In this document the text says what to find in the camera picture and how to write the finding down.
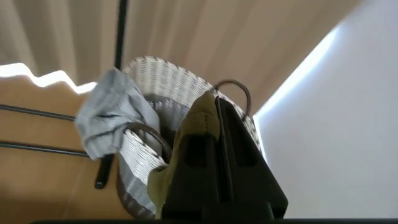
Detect pale grey shorts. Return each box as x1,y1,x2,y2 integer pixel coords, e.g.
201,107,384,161
74,67,161,161

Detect black clothes rack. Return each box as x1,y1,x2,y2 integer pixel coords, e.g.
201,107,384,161
0,0,130,190

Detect white laundry basket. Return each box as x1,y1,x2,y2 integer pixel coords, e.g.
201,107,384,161
116,55,264,220

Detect green shirt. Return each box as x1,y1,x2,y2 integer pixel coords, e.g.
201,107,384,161
146,90,221,220

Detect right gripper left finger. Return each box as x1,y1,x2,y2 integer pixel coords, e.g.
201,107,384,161
161,96,233,219

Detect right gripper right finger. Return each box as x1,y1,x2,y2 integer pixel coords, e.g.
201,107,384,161
218,96,289,219

